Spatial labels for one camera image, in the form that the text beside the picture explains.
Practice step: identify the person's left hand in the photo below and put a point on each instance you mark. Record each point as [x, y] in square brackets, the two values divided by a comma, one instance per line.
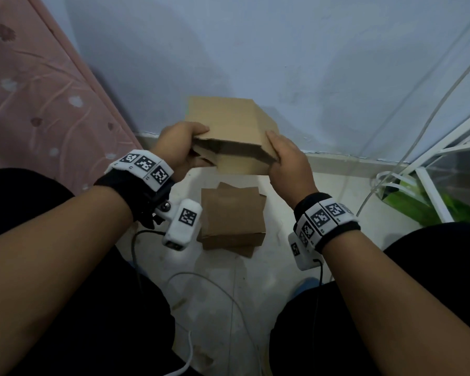
[176, 148]

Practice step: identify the person's right hand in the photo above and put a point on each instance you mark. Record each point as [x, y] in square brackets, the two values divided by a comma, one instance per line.
[293, 172]

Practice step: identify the taped brown cardboard box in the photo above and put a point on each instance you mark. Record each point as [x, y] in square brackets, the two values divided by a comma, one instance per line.
[243, 252]

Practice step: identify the person's left forearm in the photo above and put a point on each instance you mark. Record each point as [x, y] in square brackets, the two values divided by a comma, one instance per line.
[51, 278]

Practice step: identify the person's right forearm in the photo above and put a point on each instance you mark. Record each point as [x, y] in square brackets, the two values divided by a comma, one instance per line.
[399, 309]

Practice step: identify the person's right blue shoe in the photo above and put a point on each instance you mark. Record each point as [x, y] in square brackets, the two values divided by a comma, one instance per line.
[303, 287]

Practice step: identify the left wrist marker band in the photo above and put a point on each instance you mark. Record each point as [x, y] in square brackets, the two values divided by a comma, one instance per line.
[149, 168]

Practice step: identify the wrist marker band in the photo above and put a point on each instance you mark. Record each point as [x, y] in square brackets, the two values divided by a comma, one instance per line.
[149, 168]
[329, 219]

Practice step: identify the right wrist marker band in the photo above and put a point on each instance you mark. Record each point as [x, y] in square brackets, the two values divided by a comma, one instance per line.
[329, 219]

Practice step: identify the green plastic bag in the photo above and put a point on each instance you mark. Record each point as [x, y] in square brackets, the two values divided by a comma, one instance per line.
[407, 209]

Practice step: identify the white metal rack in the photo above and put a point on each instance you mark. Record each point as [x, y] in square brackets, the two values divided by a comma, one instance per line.
[432, 199]

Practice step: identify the pink floral bedsheet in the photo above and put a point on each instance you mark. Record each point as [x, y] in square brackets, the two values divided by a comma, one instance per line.
[35, 93]

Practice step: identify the small tan floor scrap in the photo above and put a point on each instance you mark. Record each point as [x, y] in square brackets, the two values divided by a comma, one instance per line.
[203, 358]
[179, 303]

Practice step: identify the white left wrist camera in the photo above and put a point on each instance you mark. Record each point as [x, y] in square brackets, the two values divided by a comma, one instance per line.
[180, 234]

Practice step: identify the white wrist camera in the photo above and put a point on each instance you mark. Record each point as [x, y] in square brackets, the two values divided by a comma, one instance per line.
[303, 262]
[180, 234]

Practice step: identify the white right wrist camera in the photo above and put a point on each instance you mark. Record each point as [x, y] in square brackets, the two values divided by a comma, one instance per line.
[303, 262]

